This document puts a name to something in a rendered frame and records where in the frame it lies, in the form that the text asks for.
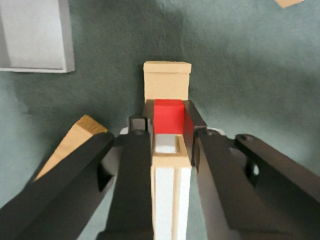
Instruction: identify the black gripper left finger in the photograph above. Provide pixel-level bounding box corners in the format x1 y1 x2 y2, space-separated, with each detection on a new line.
0 99 155 240

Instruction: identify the small tan wooden block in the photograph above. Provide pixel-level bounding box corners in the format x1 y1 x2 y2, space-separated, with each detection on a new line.
274 0 301 8

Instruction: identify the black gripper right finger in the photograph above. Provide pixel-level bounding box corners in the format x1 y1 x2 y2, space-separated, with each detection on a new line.
182 100 320 240

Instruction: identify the brown wooden bar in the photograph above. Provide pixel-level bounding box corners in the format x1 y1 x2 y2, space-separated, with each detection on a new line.
37 114 108 178

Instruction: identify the grey rectangular tray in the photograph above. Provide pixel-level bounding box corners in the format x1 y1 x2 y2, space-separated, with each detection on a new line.
0 0 76 72

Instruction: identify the red cube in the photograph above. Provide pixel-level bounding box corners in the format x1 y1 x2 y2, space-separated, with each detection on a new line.
154 99 184 134

